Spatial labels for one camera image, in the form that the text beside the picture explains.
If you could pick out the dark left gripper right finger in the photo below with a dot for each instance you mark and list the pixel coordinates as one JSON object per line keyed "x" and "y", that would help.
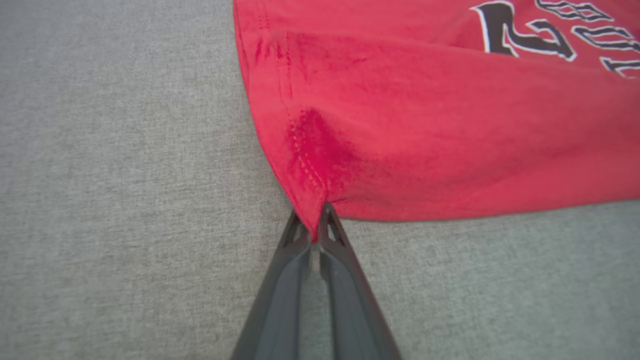
{"x": 355, "y": 310}

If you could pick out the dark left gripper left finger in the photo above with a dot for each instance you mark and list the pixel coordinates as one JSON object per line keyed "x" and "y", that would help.
{"x": 280, "y": 310}

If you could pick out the red jersey with number print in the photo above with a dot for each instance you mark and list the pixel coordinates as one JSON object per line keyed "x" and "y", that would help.
{"x": 425, "y": 125}

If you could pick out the grey fabric sofa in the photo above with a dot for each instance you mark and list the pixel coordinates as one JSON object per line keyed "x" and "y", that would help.
{"x": 125, "y": 175}

